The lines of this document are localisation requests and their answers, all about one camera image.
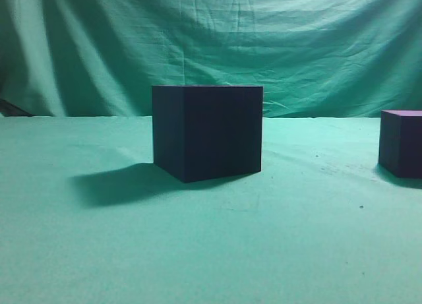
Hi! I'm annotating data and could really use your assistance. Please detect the green backdrop cloth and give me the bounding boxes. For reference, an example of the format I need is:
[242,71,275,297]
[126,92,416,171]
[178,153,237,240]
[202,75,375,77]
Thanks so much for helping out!
[1,0,421,117]

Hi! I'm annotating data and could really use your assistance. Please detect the small purple cube block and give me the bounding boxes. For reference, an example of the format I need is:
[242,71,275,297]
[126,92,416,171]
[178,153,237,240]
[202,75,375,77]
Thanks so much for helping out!
[378,110,421,179]

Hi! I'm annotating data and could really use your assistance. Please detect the green table cloth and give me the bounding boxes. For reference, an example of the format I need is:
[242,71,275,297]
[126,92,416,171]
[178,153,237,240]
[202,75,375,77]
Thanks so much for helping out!
[1,117,421,303]

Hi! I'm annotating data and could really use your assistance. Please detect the large dark groove box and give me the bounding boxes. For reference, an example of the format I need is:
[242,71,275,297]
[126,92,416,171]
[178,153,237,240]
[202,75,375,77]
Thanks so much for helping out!
[151,85,264,183]

